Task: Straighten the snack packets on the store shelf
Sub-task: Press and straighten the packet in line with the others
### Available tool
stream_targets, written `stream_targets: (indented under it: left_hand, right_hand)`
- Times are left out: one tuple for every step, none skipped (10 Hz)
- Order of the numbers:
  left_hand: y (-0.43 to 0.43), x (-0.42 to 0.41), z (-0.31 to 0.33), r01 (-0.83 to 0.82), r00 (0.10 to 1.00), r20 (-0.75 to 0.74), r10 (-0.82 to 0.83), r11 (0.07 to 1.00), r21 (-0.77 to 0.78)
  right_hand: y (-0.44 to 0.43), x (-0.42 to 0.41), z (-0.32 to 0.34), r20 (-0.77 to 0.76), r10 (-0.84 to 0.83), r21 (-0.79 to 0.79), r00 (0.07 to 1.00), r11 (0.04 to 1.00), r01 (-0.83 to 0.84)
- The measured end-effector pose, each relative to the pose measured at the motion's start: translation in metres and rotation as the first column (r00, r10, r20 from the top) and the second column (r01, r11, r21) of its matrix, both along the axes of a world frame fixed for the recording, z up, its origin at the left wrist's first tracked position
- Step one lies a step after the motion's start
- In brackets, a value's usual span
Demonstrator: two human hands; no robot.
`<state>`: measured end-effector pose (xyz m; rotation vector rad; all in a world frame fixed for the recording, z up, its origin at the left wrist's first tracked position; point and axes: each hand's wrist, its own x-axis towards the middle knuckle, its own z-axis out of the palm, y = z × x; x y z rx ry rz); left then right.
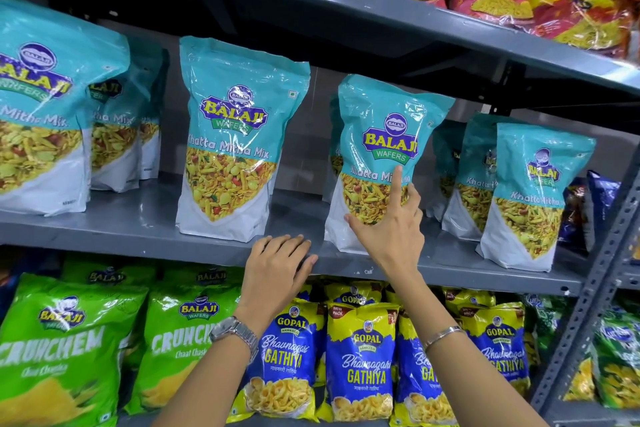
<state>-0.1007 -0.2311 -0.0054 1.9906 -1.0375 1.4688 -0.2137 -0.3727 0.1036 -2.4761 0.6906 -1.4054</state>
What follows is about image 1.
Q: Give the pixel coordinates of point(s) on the person's right hand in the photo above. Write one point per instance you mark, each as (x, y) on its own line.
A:
(392, 241)

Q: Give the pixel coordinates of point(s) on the person's left thumb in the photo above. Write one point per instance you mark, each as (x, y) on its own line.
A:
(307, 269)

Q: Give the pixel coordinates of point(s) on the teal snack packet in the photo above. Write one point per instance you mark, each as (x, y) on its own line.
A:
(390, 111)

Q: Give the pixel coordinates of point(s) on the person's right middle finger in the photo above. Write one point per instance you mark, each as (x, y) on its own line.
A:
(414, 198)

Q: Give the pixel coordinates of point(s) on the silver bangle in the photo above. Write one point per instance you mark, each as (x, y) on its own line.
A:
(442, 336)

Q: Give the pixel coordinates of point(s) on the green crisp packet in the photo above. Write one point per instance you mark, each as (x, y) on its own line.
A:
(60, 351)
(107, 271)
(210, 274)
(175, 341)

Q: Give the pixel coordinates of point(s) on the green patterned snack packet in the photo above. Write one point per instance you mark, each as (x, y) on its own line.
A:
(620, 356)
(545, 321)

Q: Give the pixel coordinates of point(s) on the grey metal shelving rack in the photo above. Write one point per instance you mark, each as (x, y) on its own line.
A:
(150, 226)

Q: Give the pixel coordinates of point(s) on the person's left little finger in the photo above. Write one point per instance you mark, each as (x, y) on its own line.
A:
(257, 251)

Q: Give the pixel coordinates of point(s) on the row of blue yellow packets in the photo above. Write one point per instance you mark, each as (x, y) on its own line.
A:
(360, 356)

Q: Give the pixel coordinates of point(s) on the orange snack packet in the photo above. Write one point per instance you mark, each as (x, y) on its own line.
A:
(627, 1)

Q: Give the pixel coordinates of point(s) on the person's left hand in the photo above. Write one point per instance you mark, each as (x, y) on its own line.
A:
(272, 281)

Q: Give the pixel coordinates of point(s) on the silver wristwatch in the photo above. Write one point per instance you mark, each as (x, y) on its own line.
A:
(235, 331)

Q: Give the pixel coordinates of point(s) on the row of teal snack packets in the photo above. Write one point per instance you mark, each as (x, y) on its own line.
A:
(240, 106)

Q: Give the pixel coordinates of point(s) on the person's left forearm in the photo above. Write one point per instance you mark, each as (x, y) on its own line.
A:
(205, 386)

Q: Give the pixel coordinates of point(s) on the person's right thumb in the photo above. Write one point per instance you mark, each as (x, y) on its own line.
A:
(357, 230)

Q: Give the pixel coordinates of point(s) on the person's left middle finger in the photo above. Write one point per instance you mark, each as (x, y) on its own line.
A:
(291, 247)

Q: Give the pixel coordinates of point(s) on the person's right forearm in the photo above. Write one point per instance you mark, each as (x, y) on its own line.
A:
(465, 381)

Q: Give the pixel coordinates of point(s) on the dark blue snack packet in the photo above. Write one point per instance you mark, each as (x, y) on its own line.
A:
(572, 214)
(602, 201)

